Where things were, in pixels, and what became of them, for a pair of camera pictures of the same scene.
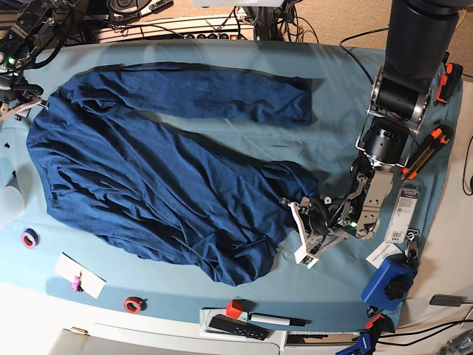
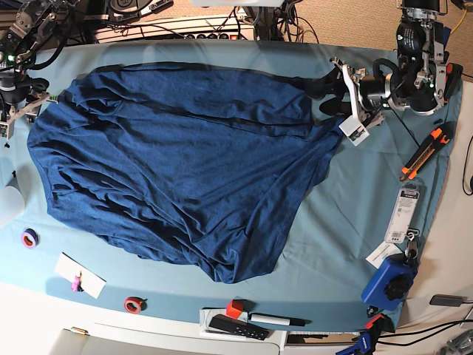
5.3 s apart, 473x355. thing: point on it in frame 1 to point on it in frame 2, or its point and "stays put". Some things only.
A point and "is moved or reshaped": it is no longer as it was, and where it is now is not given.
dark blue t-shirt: x=218 y=215 is moved or reshaped
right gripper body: x=324 y=216 to x=372 y=92
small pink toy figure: x=76 y=286 stays put
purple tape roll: x=30 y=238 stays put
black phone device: x=447 y=300 stays put
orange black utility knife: x=440 y=137 stays put
